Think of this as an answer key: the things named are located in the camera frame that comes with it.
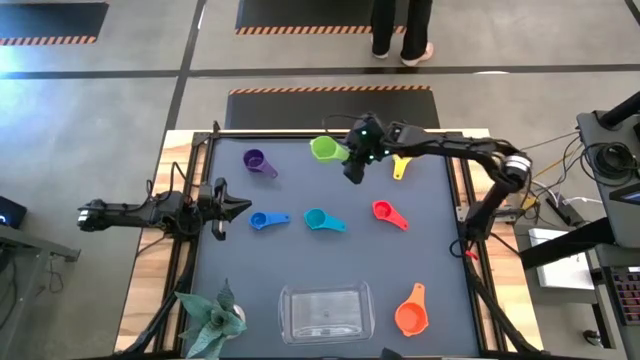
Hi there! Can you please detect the yellow measuring cup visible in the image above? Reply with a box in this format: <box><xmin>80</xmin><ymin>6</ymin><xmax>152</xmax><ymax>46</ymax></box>
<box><xmin>391</xmin><ymin>153</ymin><xmax>414</xmax><ymax>182</ymax></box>

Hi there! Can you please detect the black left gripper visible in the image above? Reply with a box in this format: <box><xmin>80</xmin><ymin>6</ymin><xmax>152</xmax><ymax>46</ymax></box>
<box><xmin>197</xmin><ymin>177</ymin><xmax>253</xmax><ymax>241</ymax></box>

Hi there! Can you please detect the black power strip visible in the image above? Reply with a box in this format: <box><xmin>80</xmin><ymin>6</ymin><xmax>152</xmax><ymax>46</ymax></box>
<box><xmin>544</xmin><ymin>197</ymin><xmax>576</xmax><ymax>226</ymax></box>

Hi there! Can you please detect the green artificial succulent plant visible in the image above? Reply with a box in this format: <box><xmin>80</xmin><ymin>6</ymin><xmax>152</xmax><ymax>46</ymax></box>
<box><xmin>174</xmin><ymin>278</ymin><xmax>248</xmax><ymax>360</ymax></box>

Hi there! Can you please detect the white box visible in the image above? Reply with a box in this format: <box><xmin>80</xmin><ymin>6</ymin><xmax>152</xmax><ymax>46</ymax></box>
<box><xmin>528</xmin><ymin>227</ymin><xmax>597</xmax><ymax>291</ymax></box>

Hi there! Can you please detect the black box device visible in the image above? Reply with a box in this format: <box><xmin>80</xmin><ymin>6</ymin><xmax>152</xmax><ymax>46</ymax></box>
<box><xmin>0</xmin><ymin>195</ymin><xmax>29</xmax><ymax>230</ymax></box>

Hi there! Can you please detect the green measuring cup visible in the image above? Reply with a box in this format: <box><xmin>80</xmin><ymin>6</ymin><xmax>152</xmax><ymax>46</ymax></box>
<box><xmin>309</xmin><ymin>135</ymin><xmax>350</xmax><ymax>165</ymax></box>

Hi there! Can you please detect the purple measuring cup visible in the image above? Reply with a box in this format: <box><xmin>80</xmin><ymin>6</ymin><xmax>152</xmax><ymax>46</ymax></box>
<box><xmin>242</xmin><ymin>148</ymin><xmax>279</xmax><ymax>180</ymax></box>

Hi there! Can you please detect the black coiled cable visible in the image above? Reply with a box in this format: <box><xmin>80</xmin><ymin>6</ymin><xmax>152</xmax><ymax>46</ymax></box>
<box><xmin>580</xmin><ymin>141</ymin><xmax>640</xmax><ymax>182</ymax></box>

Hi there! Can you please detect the grey desk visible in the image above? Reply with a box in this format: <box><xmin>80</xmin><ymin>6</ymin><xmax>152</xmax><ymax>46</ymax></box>
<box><xmin>0</xmin><ymin>224</ymin><xmax>82</xmax><ymax>351</ymax></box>

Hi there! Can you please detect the grey table mat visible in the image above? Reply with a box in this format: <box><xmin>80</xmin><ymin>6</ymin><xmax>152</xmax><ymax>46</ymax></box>
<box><xmin>191</xmin><ymin>137</ymin><xmax>482</xmax><ymax>358</ymax></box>

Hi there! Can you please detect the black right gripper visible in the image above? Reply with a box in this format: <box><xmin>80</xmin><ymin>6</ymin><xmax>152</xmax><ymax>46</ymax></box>
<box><xmin>342</xmin><ymin>112</ymin><xmax>390</xmax><ymax>186</ymax></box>

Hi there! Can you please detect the black aluminium table frame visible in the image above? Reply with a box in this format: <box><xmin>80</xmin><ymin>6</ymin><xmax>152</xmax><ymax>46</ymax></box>
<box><xmin>117</xmin><ymin>119</ymin><xmax>546</xmax><ymax>360</ymax></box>

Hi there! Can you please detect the black flat bar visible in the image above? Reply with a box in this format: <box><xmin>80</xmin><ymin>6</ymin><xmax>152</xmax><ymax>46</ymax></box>
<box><xmin>518</xmin><ymin>217</ymin><xmax>616</xmax><ymax>271</ymax></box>

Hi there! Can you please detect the blue measuring cup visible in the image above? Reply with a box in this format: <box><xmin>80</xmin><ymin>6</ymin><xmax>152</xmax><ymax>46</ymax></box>
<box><xmin>248</xmin><ymin>211</ymin><xmax>292</xmax><ymax>232</ymax></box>

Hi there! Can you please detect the clear plastic basket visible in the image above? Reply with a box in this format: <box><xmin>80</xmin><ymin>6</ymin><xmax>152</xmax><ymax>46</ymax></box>
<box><xmin>277</xmin><ymin>280</ymin><xmax>376</xmax><ymax>346</ymax></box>

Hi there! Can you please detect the black keyboard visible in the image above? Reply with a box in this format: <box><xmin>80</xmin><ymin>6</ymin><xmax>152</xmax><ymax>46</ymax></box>
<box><xmin>608</xmin><ymin>267</ymin><xmax>640</xmax><ymax>326</ymax></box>

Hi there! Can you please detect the orange measuring cup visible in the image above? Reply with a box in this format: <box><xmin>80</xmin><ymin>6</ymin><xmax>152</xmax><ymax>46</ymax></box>
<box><xmin>393</xmin><ymin>282</ymin><xmax>430</xmax><ymax>338</ymax></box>

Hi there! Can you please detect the grey equipment cart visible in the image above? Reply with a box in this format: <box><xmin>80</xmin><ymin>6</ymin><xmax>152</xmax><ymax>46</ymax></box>
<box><xmin>574</xmin><ymin>109</ymin><xmax>640</xmax><ymax>360</ymax></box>

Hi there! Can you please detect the red measuring cup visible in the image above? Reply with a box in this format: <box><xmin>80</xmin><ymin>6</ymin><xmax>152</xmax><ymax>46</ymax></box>
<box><xmin>371</xmin><ymin>199</ymin><xmax>410</xmax><ymax>232</ymax></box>

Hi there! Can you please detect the person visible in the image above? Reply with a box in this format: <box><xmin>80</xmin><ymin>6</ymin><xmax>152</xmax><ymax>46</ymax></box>
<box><xmin>369</xmin><ymin>0</ymin><xmax>435</xmax><ymax>68</ymax></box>

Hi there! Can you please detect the black hazard-striped floor mat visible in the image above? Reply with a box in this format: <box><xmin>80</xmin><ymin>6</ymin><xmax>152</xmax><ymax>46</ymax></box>
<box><xmin>0</xmin><ymin>2</ymin><xmax>110</xmax><ymax>47</ymax></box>
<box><xmin>234</xmin><ymin>0</ymin><xmax>417</xmax><ymax>36</ymax></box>
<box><xmin>223</xmin><ymin>84</ymin><xmax>441</xmax><ymax>131</ymax></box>

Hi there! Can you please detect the black pole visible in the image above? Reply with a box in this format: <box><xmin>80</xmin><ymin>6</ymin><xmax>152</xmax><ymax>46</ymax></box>
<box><xmin>598</xmin><ymin>90</ymin><xmax>640</xmax><ymax>129</ymax></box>

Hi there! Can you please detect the dark screen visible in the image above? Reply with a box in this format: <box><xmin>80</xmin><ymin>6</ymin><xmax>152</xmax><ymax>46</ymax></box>
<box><xmin>622</xmin><ymin>180</ymin><xmax>640</xmax><ymax>206</ymax></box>

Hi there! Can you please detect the teal measuring cup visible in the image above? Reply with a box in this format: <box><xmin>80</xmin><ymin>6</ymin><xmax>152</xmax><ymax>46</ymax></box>
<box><xmin>303</xmin><ymin>207</ymin><xmax>348</xmax><ymax>234</ymax></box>

